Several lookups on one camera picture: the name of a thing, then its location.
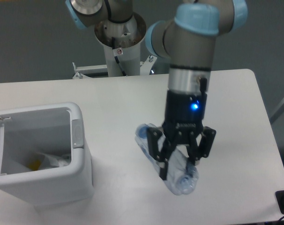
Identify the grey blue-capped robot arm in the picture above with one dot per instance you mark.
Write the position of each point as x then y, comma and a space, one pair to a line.
188, 40

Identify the clear blue plastic bottle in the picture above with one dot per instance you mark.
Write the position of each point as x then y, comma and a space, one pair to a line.
182, 176

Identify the white paper carton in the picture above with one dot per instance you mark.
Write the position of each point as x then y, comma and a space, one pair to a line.
48, 161

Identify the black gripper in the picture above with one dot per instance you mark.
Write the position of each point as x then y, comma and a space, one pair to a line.
184, 112

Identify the white open trash can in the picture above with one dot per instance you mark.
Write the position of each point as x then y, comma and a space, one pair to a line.
55, 129

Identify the white metal base frame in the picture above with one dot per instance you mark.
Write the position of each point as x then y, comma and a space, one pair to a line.
151, 66

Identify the yellow trash item in bin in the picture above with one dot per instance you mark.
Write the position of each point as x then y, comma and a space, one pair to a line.
35, 165

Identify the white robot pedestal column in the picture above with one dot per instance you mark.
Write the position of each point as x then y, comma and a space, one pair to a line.
121, 43

